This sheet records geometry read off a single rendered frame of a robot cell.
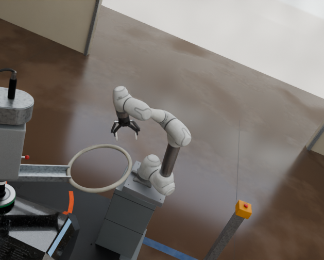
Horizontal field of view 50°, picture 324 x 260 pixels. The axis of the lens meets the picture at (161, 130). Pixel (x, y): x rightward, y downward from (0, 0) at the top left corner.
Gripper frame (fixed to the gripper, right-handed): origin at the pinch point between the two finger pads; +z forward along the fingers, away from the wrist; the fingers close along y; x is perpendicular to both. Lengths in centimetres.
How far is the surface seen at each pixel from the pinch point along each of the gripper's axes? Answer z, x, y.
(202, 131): 238, -279, -96
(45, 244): 46, 51, 58
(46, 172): 22, 7, 60
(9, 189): 31, 14, 88
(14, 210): 39, 28, 83
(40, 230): 45, 41, 63
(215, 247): 140, 5, -69
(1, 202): 30, 27, 89
